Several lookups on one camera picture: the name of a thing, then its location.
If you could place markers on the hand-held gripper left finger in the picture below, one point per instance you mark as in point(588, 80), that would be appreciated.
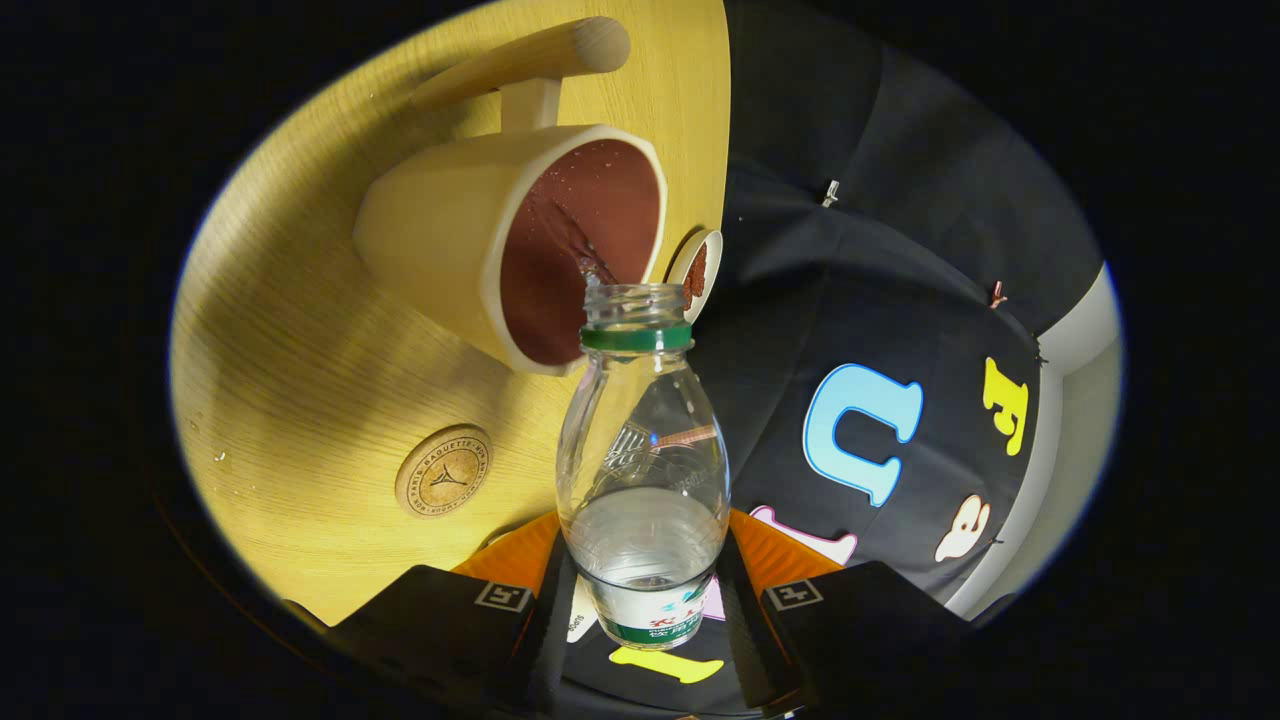
point(545, 650)

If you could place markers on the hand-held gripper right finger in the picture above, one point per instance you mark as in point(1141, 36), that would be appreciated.
point(745, 650)

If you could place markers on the clear plastic juice bottle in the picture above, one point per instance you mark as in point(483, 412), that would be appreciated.
point(645, 560)

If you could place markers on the wooden table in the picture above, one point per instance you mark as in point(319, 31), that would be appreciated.
point(300, 380)

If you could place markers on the brown sausage piece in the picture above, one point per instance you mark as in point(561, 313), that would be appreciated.
point(697, 275)

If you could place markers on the white round plate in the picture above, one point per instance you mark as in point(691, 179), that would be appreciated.
point(680, 266)

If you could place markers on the black backdrop cloth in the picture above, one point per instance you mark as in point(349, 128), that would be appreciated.
point(850, 250)

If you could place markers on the copper clip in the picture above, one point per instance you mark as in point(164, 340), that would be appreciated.
point(998, 295)

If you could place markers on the silver clip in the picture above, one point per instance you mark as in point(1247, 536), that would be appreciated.
point(830, 193)

